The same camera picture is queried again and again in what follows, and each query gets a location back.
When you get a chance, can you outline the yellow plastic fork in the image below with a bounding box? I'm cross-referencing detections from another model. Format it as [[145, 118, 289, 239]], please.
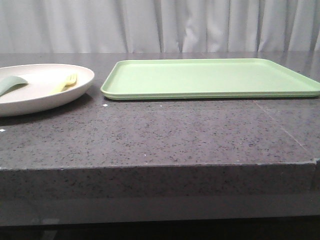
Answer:
[[49, 73, 78, 95]]

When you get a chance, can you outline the white round plate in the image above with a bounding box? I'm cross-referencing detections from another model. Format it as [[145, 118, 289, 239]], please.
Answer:
[[0, 63, 95, 117]]

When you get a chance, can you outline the light green serving tray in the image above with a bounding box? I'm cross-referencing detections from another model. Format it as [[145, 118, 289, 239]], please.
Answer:
[[100, 58, 320, 100]]

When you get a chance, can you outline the light green spoon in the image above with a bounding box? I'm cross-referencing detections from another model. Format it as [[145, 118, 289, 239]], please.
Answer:
[[0, 76, 28, 96]]

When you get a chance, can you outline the white pleated curtain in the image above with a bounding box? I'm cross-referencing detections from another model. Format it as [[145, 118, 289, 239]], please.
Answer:
[[0, 0, 320, 54]]

